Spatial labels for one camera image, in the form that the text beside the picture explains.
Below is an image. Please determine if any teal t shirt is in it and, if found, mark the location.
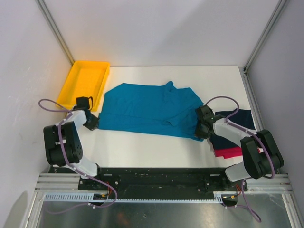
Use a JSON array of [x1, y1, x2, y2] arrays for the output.
[[98, 81, 203, 141]]

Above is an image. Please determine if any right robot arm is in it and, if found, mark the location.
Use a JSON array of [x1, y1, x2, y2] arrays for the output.
[[195, 105, 284, 190]]

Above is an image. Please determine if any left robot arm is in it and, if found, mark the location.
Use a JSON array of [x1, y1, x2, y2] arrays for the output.
[[38, 96, 105, 190]]

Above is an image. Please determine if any yellow plastic tray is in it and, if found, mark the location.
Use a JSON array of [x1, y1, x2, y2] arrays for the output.
[[57, 60, 110, 112]]

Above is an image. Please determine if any folded navy t shirt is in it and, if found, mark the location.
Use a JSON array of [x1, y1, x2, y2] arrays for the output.
[[209, 108, 257, 151]]

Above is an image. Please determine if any folded red t shirt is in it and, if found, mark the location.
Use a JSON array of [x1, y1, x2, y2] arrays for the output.
[[214, 147, 242, 159]]

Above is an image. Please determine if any right aluminium frame post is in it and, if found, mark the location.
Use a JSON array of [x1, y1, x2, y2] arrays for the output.
[[243, 0, 289, 74]]

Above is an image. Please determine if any aluminium frame post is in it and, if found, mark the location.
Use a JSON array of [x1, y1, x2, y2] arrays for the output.
[[243, 0, 289, 74], [35, 0, 75, 65]]

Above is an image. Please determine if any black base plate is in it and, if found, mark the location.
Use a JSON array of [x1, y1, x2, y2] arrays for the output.
[[78, 168, 247, 200]]

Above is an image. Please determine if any grey slotted cable duct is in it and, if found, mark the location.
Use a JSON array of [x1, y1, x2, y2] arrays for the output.
[[44, 191, 238, 202]]

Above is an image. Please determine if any left aluminium frame post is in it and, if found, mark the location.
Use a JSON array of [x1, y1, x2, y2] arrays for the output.
[[35, 0, 75, 65]]

